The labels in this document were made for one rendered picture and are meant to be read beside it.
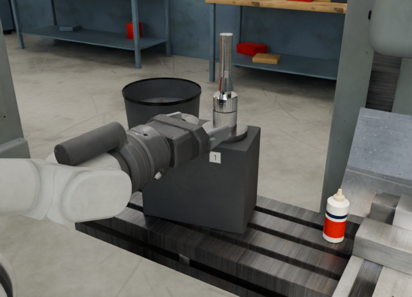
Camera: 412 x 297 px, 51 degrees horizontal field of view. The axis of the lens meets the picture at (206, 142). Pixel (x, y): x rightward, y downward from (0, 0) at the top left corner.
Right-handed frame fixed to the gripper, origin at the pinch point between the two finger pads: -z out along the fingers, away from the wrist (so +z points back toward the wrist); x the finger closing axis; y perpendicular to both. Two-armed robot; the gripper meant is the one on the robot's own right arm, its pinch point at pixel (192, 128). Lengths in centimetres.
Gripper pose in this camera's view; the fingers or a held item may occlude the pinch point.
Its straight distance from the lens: 76.1
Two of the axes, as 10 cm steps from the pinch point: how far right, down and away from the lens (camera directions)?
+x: -8.0, -2.5, 5.4
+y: 0.0, 9.0, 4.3
